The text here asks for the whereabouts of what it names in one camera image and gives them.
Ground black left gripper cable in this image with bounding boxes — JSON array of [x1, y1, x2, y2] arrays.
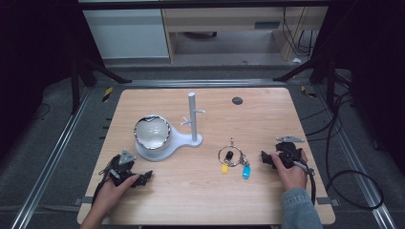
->
[[91, 165, 113, 206]]

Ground person's right hand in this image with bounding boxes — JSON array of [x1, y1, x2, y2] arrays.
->
[[270, 148, 309, 192]]

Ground aluminium floor rail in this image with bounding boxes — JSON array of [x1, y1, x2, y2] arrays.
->
[[312, 85, 398, 229], [121, 78, 288, 90], [10, 86, 94, 229]]

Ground light wooden desk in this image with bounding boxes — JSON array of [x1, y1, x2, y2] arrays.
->
[[160, 6, 330, 63]]

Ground yellow black tape strip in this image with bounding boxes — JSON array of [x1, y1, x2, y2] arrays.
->
[[101, 86, 115, 104]]

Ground white stand with pegs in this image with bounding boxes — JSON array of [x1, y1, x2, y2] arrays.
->
[[135, 92, 206, 163]]

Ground black cables under desk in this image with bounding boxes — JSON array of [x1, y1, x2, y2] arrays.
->
[[281, 6, 321, 59]]

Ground thin black floor cable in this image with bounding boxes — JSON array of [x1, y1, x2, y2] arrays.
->
[[31, 102, 52, 122]]

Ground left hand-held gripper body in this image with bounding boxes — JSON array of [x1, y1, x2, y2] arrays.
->
[[103, 149, 141, 187]]

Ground key ring with coloured tags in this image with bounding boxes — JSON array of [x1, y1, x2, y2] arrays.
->
[[218, 137, 252, 180]]

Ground black metal stand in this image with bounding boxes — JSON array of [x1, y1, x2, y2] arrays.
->
[[272, 47, 339, 111], [69, 47, 134, 116]]

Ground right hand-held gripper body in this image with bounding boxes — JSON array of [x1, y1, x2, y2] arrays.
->
[[269, 135, 306, 170]]

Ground shiny silver bowl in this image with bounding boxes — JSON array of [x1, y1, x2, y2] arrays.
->
[[133, 114, 172, 152]]

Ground thick black floor cable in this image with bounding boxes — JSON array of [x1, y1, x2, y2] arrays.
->
[[324, 91, 385, 211]]

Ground person's left hand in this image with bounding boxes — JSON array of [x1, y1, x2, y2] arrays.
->
[[92, 174, 140, 218]]

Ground white cabinet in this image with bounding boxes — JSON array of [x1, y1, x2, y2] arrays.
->
[[81, 8, 170, 60]]

